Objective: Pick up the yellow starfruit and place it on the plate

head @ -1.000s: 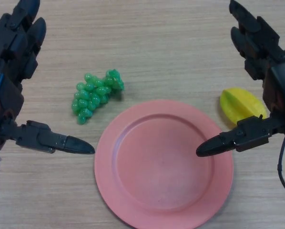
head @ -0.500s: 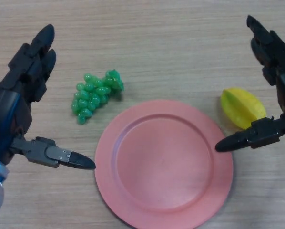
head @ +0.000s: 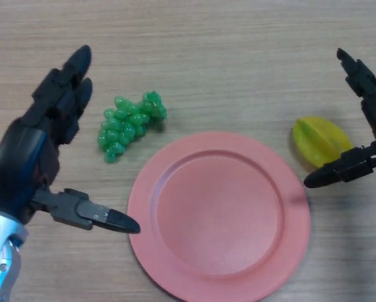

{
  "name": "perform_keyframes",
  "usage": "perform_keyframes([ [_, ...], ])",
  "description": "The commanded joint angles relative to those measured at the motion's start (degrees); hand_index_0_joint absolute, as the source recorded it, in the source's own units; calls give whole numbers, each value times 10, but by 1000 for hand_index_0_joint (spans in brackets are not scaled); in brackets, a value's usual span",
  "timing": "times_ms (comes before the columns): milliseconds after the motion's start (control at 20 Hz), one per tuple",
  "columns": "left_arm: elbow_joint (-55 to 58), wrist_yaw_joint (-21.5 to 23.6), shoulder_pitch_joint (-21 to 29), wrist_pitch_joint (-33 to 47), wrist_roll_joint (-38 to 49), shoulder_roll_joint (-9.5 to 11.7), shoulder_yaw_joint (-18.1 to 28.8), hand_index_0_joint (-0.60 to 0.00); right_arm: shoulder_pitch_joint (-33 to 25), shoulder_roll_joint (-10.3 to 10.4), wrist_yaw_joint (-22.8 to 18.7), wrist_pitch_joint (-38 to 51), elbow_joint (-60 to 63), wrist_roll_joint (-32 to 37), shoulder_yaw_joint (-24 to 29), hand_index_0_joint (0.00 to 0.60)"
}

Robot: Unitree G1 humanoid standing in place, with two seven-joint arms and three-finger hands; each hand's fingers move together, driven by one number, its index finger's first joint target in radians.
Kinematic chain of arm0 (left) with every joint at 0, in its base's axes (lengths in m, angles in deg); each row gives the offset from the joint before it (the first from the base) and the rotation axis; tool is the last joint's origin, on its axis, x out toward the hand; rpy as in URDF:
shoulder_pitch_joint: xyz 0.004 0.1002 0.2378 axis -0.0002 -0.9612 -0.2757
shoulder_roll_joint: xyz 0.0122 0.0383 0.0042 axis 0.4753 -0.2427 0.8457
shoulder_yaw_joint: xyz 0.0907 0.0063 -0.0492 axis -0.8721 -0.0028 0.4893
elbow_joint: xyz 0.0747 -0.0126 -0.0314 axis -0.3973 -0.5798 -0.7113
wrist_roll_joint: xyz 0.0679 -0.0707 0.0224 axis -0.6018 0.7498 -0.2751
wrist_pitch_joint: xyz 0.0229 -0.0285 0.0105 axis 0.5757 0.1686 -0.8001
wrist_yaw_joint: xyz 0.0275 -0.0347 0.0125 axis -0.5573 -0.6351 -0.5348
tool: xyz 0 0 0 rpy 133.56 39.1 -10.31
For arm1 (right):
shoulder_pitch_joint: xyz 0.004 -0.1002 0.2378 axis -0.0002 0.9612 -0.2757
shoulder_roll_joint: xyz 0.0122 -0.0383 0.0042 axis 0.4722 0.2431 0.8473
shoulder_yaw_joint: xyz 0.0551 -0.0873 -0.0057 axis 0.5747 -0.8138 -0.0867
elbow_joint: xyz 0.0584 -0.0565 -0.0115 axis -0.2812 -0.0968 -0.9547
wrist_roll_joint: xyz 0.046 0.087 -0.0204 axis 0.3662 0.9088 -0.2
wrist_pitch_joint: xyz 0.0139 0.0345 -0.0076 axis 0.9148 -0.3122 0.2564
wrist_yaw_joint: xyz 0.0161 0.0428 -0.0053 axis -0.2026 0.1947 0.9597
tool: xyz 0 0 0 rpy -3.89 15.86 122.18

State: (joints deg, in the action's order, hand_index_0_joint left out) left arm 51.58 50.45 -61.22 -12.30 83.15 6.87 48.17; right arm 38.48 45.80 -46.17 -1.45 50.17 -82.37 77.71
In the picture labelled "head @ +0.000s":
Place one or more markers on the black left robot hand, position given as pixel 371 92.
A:
pixel 34 151

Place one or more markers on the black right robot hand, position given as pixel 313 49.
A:
pixel 367 126

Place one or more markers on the yellow starfruit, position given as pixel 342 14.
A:
pixel 320 141

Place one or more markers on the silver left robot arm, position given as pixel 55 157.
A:
pixel 1 258

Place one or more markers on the pink round plate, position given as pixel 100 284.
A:
pixel 219 214

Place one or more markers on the green grape bunch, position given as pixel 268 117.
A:
pixel 129 126

